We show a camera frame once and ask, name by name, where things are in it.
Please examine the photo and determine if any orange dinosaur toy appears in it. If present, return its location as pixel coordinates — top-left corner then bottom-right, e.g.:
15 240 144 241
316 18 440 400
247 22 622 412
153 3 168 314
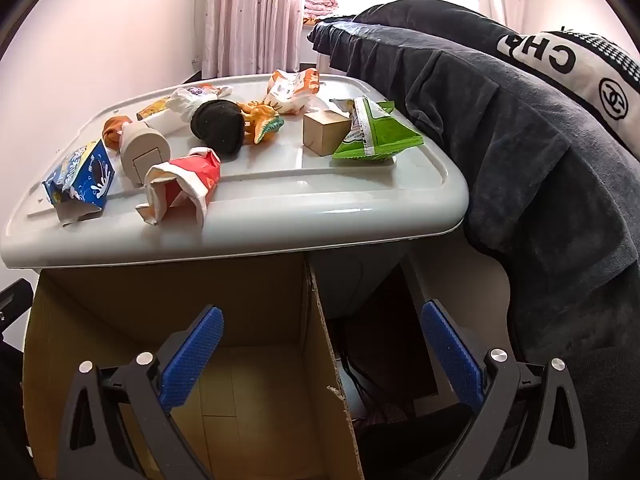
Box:
237 101 286 145

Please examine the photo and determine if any dark grey blanket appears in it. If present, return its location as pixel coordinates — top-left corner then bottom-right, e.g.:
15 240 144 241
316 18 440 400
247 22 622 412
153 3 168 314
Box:
306 0 640 366

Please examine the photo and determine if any orange white plastic bag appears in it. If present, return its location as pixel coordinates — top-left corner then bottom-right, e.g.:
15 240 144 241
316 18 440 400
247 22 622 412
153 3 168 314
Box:
263 67 321 113

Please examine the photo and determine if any green snack bag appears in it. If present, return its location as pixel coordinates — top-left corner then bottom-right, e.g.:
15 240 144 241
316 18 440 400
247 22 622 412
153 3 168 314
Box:
330 96 424 162

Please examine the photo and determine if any white foam cylinder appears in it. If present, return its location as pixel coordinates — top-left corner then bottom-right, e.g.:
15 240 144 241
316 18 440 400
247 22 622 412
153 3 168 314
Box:
120 107 196 186

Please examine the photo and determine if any red white paper packet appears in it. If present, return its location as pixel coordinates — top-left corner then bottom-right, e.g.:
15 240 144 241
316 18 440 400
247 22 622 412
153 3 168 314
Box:
135 146 222 228

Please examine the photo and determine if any orange yellow snack packet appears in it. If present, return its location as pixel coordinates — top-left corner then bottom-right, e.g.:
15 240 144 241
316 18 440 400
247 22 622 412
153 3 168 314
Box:
136 86 216 121

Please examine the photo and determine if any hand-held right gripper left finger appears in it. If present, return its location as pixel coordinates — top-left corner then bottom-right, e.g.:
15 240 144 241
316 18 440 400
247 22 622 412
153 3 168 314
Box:
59 305 225 480

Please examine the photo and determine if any black sock ball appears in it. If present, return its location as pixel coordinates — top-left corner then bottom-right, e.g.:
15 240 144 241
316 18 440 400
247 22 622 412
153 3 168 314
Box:
190 101 246 157

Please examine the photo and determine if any wooden block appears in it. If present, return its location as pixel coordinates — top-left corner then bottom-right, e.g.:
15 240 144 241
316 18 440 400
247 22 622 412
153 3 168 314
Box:
303 108 352 157

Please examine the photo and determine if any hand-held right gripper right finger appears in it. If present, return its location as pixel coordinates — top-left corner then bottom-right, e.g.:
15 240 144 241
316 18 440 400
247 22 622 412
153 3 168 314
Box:
421 300 590 480

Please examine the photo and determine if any blue cookie box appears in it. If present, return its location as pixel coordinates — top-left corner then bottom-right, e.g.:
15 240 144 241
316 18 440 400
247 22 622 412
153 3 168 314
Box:
41 139 116 225

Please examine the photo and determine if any black white printed cloth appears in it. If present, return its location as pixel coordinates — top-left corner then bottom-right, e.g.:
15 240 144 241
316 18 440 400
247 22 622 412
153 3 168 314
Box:
495 25 640 136

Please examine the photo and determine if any brown cardboard box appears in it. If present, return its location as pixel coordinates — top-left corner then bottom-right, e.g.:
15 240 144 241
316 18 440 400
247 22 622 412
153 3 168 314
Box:
22 255 365 480

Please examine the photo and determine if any folded pink blanket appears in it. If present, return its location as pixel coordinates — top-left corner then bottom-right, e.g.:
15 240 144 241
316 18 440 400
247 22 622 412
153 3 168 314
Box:
303 0 341 26

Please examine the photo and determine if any orange sock ball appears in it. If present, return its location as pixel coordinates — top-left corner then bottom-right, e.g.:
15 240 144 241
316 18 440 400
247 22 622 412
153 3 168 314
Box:
102 116 133 153

